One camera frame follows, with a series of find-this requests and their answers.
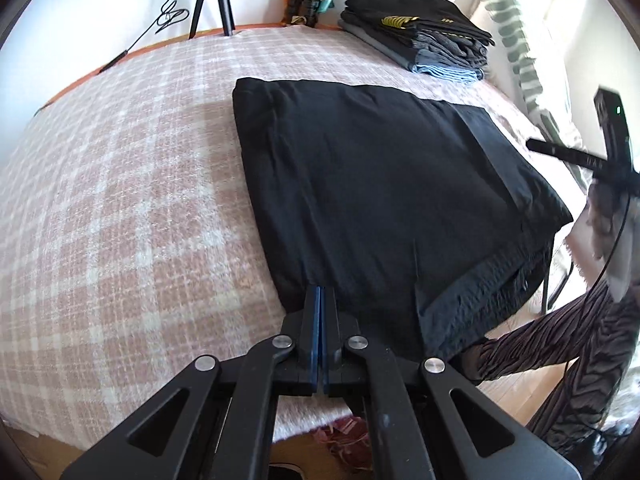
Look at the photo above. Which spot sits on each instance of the person's striped trousers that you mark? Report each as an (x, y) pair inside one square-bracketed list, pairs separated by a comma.
[(550, 330)]

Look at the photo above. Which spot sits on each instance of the pink plaid blanket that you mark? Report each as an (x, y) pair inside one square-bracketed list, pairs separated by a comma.
[(125, 185)]

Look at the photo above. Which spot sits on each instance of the person's right forearm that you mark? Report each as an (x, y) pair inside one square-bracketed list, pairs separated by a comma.
[(605, 220)]

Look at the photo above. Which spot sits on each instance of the black white shoe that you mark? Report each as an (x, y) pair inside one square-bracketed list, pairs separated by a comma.
[(285, 472)]

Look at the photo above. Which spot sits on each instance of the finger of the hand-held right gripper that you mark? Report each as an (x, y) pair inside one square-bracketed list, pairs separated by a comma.
[(565, 154)]

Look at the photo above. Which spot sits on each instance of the green white patterned pillow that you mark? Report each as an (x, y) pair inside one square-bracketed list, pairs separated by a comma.
[(515, 25)]

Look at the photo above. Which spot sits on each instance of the folded dark grey pants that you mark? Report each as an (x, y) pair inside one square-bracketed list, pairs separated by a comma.
[(440, 47)]

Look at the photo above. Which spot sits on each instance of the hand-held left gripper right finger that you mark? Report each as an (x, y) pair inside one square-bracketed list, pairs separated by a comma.
[(330, 330)]

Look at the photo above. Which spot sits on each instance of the folded black yellow-striped pants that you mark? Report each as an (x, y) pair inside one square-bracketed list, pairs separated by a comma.
[(400, 5)]

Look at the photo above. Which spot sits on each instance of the pink slippers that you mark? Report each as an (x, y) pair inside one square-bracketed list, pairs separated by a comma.
[(345, 435)]

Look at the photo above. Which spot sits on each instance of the folded light blue garment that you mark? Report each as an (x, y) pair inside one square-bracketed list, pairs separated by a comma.
[(450, 74)]

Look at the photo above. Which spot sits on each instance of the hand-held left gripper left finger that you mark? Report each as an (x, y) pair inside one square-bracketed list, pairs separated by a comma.
[(314, 330)]

